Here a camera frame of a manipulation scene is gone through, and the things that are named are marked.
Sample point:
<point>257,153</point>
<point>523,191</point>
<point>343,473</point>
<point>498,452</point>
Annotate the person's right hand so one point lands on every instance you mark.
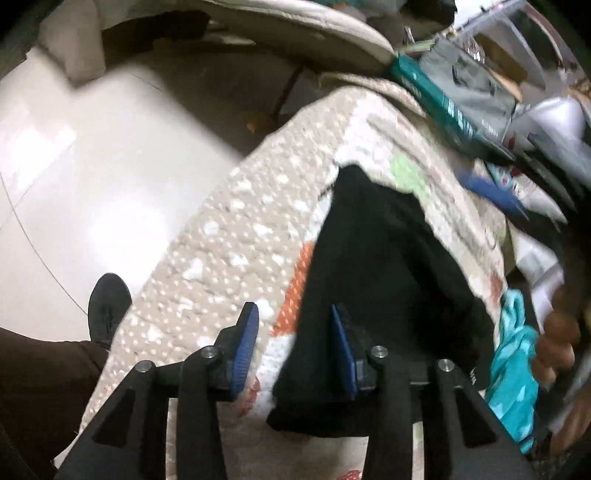
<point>558,332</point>

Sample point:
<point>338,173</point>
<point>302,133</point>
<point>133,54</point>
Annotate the white paper bag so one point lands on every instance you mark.
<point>558,115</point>

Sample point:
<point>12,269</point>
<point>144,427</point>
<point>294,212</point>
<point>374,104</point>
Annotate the person's brown trouser leg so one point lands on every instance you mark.
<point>41,392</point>

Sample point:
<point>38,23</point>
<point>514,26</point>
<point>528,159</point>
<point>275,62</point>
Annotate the grey laptop bag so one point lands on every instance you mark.
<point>480,87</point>

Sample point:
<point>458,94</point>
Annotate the box with coloured shapes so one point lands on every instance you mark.
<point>498,173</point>

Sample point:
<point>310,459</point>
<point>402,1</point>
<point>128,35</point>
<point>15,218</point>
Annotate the black pants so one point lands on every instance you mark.
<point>369,258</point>

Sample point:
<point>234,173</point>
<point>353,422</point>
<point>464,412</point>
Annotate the quilted dotted bed cover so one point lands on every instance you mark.
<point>221,230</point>

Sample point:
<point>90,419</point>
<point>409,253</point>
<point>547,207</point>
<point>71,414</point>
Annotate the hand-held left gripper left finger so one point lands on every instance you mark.
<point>244,350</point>

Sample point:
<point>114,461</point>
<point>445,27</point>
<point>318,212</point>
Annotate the beige quilted cushion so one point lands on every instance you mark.
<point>300,27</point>

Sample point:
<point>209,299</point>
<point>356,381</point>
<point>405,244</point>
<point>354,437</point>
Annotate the beige furniture corner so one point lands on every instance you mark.
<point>74,41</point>

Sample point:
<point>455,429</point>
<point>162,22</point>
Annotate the teal fleece blanket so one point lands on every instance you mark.
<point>512,378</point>

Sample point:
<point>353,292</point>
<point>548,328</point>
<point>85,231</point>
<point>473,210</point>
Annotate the person's black shoe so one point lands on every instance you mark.
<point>108,304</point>

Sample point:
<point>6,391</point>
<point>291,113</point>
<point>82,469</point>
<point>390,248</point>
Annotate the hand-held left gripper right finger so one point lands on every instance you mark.
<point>344,355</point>

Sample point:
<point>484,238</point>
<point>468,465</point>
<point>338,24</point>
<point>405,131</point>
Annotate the teal book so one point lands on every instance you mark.
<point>429,97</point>

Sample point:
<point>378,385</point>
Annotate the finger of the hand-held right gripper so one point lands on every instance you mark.
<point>487,189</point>

